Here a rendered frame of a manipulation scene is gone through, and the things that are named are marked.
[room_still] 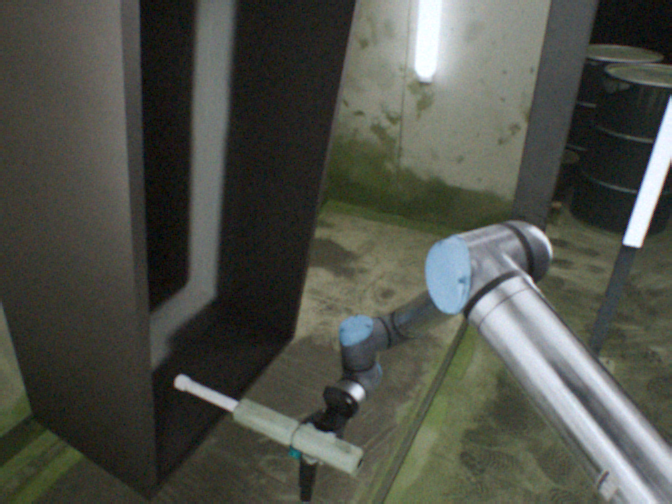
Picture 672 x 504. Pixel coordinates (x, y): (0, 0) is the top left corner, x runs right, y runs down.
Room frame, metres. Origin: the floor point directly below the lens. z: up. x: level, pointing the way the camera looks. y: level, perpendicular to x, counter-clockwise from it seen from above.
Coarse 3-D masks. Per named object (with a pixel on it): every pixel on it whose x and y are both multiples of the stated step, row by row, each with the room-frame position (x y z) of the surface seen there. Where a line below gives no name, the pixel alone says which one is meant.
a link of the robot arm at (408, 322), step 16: (496, 224) 0.77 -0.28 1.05; (512, 224) 0.74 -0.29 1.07; (528, 224) 0.76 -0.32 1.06; (528, 240) 0.71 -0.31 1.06; (544, 240) 0.73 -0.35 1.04; (544, 256) 0.70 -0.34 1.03; (544, 272) 0.71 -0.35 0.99; (416, 304) 0.97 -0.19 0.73; (432, 304) 0.92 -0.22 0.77; (384, 320) 1.06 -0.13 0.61; (400, 320) 1.02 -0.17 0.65; (416, 320) 0.97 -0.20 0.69; (432, 320) 0.93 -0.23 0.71; (400, 336) 1.03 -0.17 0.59; (416, 336) 1.02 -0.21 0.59
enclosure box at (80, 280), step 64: (0, 0) 0.64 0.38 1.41; (64, 0) 0.59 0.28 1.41; (128, 0) 0.56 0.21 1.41; (192, 0) 1.19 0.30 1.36; (256, 0) 1.20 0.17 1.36; (320, 0) 1.13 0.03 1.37; (0, 64) 0.66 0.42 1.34; (64, 64) 0.60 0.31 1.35; (128, 64) 0.56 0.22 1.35; (192, 64) 1.20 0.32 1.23; (256, 64) 1.20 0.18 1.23; (320, 64) 1.13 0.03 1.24; (0, 128) 0.67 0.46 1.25; (64, 128) 0.61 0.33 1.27; (128, 128) 0.57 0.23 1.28; (192, 128) 1.22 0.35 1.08; (256, 128) 1.21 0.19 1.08; (320, 128) 1.13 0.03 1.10; (0, 192) 0.70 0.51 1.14; (64, 192) 0.63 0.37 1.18; (128, 192) 0.57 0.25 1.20; (192, 192) 1.25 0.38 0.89; (256, 192) 1.21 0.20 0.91; (320, 192) 1.11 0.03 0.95; (0, 256) 0.73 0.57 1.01; (64, 256) 0.65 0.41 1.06; (128, 256) 0.58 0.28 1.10; (192, 256) 1.27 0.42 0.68; (256, 256) 1.22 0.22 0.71; (64, 320) 0.67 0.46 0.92; (128, 320) 0.60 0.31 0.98; (192, 320) 1.18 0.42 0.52; (256, 320) 1.22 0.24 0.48; (64, 384) 0.71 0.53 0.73; (128, 384) 0.62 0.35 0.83; (128, 448) 0.64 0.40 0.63; (192, 448) 0.76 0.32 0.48
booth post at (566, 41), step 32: (576, 0) 2.38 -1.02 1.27; (576, 32) 2.37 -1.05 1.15; (544, 64) 2.42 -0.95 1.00; (576, 64) 2.35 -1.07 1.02; (544, 96) 2.40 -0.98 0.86; (576, 96) 2.48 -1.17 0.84; (544, 128) 2.39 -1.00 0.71; (544, 160) 2.38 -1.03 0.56; (544, 192) 2.36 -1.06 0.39; (544, 224) 2.35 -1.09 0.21
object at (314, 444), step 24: (192, 384) 0.88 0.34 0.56; (240, 408) 0.80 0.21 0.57; (264, 408) 0.80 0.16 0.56; (264, 432) 0.76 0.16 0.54; (288, 432) 0.74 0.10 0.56; (312, 432) 0.74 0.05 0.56; (312, 456) 0.71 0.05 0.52; (336, 456) 0.68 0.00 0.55; (360, 456) 0.69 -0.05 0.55; (312, 480) 0.71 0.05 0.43
